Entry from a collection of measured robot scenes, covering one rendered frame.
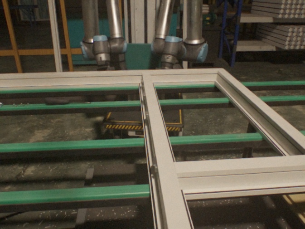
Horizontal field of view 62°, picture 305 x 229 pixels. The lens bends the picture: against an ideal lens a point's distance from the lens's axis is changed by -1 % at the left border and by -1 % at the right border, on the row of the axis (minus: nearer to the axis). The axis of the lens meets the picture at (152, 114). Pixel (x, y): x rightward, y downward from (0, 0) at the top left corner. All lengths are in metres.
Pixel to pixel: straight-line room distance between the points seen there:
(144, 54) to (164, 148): 1.57
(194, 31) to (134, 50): 0.56
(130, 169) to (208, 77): 0.66
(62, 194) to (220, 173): 0.40
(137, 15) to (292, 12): 3.53
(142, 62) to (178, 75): 0.86
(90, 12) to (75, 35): 3.09
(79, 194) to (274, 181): 0.50
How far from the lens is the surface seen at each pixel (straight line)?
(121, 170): 1.21
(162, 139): 0.76
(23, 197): 0.74
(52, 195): 0.72
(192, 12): 1.91
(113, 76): 1.40
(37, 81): 1.49
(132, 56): 2.24
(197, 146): 0.91
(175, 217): 0.54
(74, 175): 2.20
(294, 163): 0.76
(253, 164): 0.71
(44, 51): 3.85
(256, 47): 5.34
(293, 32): 5.35
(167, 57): 1.59
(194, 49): 1.96
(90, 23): 2.02
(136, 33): 2.28
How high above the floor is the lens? 1.33
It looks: 26 degrees down
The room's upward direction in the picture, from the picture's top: straight up
